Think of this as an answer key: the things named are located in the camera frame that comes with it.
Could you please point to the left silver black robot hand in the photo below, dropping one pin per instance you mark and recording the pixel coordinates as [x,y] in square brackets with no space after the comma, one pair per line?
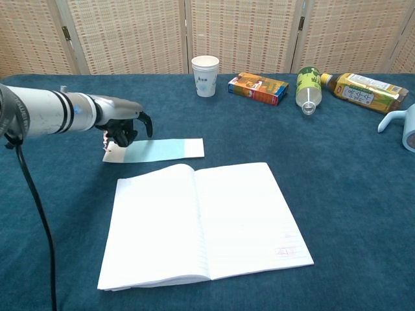
[116,108]

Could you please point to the light blue tasselled bookmark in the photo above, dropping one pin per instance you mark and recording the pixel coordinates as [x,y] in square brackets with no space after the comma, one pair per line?
[162,149]

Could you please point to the white lined notebook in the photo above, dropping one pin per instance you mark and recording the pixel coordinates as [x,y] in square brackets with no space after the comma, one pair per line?
[227,220]

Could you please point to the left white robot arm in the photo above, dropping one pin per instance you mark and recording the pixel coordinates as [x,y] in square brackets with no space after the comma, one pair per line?
[42,111]

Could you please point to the woven bamboo folding screen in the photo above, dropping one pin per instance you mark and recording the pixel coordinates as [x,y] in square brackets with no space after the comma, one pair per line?
[129,32]

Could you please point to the black screen hinge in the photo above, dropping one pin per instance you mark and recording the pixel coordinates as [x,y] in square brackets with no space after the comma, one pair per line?
[66,33]
[301,23]

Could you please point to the white paper cup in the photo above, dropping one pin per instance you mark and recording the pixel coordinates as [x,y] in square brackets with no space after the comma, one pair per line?
[205,81]

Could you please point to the orange cardboard snack box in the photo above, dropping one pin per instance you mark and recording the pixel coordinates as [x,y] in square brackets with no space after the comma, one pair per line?
[256,87]

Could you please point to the clear green-label plastic bottle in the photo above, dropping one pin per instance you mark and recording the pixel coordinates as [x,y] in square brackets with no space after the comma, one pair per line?
[308,84]

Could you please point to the dark blue table cloth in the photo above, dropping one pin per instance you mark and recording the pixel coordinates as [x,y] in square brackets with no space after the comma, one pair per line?
[324,178]

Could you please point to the yellow-label tea bottle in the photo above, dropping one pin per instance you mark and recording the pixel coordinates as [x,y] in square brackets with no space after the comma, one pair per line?
[363,92]

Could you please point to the light blue plastic mug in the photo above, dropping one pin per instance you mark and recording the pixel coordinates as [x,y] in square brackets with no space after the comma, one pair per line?
[410,126]

